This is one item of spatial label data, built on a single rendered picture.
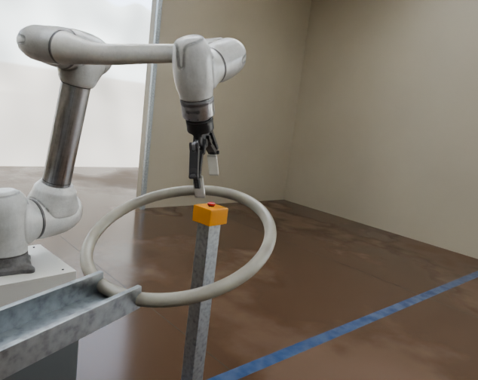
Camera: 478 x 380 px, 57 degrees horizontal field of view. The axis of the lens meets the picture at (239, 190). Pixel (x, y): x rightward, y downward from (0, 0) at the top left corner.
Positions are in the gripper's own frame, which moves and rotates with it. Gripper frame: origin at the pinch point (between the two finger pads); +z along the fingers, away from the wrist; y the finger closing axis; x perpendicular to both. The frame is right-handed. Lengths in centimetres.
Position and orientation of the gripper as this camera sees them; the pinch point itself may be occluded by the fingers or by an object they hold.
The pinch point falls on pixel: (206, 182)
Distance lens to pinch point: 129.5
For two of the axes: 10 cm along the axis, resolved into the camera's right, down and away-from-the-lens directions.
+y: -2.4, 4.9, -8.4
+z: 0.7, 8.7, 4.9
